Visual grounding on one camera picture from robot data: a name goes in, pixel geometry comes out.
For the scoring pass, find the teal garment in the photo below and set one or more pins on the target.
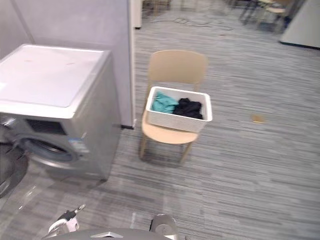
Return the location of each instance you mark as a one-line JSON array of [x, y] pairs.
[[162, 103]]

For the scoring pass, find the white plastic laundry basket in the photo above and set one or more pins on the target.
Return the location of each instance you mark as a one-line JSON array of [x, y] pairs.
[[175, 122]]

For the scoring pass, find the round washing machine door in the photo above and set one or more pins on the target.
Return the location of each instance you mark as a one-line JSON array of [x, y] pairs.
[[10, 165]]

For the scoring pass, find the beige chair with dark legs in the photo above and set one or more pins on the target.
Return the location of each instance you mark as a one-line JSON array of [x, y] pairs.
[[272, 11]]

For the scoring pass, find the grey robot torso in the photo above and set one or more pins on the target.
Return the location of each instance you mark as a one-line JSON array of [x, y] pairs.
[[112, 235]]

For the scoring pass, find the white cabinet with dark base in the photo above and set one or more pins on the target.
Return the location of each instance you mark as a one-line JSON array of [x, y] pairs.
[[303, 25]]

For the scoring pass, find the black garment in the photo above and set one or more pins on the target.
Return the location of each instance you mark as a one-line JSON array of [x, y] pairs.
[[188, 108]]

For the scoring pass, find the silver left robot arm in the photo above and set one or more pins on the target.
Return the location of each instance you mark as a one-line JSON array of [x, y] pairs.
[[65, 222]]

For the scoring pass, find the wooden chair legs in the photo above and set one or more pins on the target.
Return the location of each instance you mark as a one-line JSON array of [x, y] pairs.
[[160, 4]]

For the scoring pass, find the white pillar panel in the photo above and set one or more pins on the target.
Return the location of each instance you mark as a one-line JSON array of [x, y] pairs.
[[136, 12]]

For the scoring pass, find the silver front-load washing machine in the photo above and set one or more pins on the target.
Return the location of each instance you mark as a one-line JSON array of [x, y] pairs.
[[75, 100]]

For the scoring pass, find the small brown floor scrap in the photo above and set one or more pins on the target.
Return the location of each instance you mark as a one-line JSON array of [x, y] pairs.
[[258, 118]]

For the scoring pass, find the blue energy label sticker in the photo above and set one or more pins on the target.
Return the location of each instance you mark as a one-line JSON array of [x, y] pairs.
[[79, 146]]

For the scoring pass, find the beige plastic chair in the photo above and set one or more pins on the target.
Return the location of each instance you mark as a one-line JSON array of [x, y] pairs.
[[177, 66]]

